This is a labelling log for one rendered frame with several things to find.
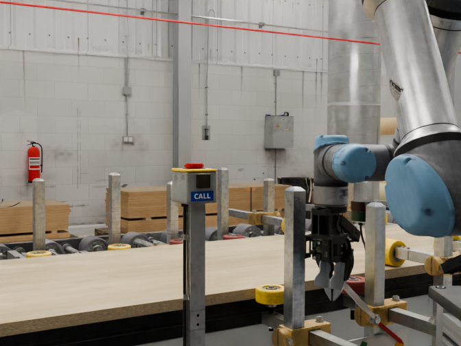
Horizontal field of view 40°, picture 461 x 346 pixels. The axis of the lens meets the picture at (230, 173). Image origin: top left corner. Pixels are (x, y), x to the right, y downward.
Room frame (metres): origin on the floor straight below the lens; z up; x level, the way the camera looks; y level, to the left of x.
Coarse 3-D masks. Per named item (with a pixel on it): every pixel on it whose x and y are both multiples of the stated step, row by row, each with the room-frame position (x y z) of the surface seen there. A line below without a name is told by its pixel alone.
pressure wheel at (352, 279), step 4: (352, 276) 1.73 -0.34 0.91; (356, 276) 1.73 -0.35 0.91; (348, 280) 1.68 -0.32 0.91; (352, 280) 1.69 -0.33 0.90; (356, 280) 1.69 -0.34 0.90; (360, 280) 1.68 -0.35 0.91; (364, 280) 1.68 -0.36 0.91; (348, 284) 1.66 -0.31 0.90; (352, 284) 1.66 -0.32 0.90; (356, 284) 1.66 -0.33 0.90; (360, 284) 1.66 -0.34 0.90; (352, 288) 1.66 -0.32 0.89; (356, 288) 1.66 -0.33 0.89; (360, 288) 1.66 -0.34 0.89; (344, 292) 1.67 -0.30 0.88; (356, 292) 1.66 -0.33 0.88; (360, 292) 1.66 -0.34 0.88; (352, 312) 1.69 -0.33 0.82; (352, 316) 1.69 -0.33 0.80
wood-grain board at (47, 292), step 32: (64, 256) 2.04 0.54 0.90; (96, 256) 2.04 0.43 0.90; (128, 256) 2.05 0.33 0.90; (160, 256) 2.05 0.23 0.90; (224, 256) 2.05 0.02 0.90; (256, 256) 2.06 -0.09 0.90; (0, 288) 1.59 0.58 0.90; (32, 288) 1.60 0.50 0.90; (64, 288) 1.60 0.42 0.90; (96, 288) 1.60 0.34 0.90; (128, 288) 1.60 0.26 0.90; (160, 288) 1.60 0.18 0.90; (224, 288) 1.60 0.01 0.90; (320, 288) 1.73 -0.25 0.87; (0, 320) 1.31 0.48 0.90; (32, 320) 1.32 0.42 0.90; (64, 320) 1.36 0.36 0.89; (96, 320) 1.40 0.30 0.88
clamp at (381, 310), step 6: (384, 300) 1.61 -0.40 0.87; (390, 300) 1.61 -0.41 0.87; (372, 306) 1.55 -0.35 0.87; (378, 306) 1.55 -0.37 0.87; (384, 306) 1.56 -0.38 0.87; (390, 306) 1.57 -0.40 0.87; (396, 306) 1.58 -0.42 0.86; (402, 306) 1.59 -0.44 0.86; (360, 312) 1.55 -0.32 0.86; (378, 312) 1.55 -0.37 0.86; (384, 312) 1.56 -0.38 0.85; (360, 318) 1.55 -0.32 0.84; (366, 318) 1.53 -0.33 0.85; (384, 318) 1.56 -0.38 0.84; (360, 324) 1.55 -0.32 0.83; (366, 324) 1.53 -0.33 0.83; (372, 324) 1.54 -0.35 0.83; (384, 324) 1.56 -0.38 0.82
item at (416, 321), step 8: (344, 296) 1.70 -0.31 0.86; (360, 296) 1.69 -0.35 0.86; (344, 304) 1.70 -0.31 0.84; (352, 304) 1.67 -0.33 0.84; (392, 312) 1.55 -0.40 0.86; (400, 312) 1.53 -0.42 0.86; (408, 312) 1.53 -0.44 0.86; (392, 320) 1.55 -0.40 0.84; (400, 320) 1.53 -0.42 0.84; (408, 320) 1.51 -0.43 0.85; (416, 320) 1.49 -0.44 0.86; (424, 320) 1.47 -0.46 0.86; (416, 328) 1.49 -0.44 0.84; (424, 328) 1.47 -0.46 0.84; (432, 328) 1.44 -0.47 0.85
